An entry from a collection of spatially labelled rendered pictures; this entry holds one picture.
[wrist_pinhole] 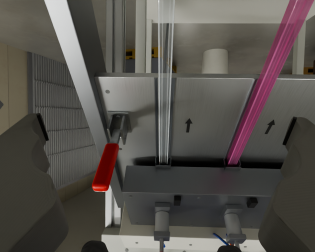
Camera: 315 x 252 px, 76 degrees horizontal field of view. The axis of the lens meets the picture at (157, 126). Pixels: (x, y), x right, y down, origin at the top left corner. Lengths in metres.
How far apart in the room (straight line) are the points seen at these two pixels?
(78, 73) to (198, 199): 0.24
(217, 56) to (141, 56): 2.75
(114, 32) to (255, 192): 0.45
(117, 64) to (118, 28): 0.08
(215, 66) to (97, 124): 3.08
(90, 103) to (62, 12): 0.10
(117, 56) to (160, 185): 0.32
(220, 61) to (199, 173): 3.06
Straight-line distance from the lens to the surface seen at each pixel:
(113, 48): 0.53
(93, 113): 0.26
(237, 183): 0.34
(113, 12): 0.56
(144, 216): 0.40
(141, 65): 0.64
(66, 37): 0.22
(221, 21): 1.02
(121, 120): 0.28
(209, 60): 3.35
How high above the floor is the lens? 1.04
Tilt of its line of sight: 3 degrees up
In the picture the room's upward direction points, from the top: 179 degrees counter-clockwise
